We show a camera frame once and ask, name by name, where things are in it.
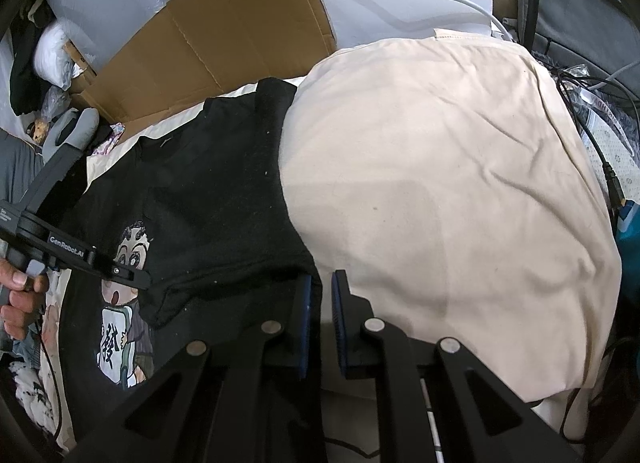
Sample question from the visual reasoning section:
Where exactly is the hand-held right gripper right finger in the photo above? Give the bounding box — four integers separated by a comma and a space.
330, 269, 583, 463

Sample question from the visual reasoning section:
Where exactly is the teal printed blanket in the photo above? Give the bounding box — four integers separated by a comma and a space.
615, 200, 640, 264

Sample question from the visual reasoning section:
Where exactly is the small black cloth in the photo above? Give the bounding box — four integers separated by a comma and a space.
92, 123, 114, 150

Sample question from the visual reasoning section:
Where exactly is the black cartoon print t-shirt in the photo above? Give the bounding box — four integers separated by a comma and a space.
60, 77, 326, 463

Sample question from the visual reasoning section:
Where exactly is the floral patterned cloth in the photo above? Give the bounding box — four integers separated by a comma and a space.
97, 123, 127, 155

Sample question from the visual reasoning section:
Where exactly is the cream bear print bed sheet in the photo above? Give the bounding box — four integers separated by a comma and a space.
40, 76, 626, 463

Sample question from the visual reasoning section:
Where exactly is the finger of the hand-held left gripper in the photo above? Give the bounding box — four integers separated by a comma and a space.
92, 255, 151, 291

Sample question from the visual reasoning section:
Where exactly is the cardboard box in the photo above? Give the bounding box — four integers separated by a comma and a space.
65, 40, 98, 94

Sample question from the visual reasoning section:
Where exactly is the clear plastic bag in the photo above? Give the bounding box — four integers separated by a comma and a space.
40, 86, 71, 124

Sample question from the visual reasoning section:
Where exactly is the black cable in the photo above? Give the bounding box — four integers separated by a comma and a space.
555, 63, 626, 209

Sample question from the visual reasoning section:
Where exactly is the grey neck pillow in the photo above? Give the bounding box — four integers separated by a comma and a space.
42, 108, 101, 164

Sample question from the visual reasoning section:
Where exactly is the person's left hand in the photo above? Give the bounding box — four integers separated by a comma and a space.
0, 260, 51, 341

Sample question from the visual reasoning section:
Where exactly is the brown teddy bear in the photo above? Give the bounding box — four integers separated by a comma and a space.
27, 118, 51, 144

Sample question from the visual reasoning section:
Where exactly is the flattened cardboard sheet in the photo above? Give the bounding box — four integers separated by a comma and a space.
70, 0, 338, 139

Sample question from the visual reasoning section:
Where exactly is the white spotted fleece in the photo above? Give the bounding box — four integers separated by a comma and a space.
10, 358, 58, 439

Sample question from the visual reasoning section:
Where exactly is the white pillow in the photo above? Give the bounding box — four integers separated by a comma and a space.
32, 20, 76, 89

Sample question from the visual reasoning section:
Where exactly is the large black garment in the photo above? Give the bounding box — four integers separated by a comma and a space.
9, 3, 56, 116

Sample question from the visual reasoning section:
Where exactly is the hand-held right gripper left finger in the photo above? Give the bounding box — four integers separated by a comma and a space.
65, 273, 313, 463

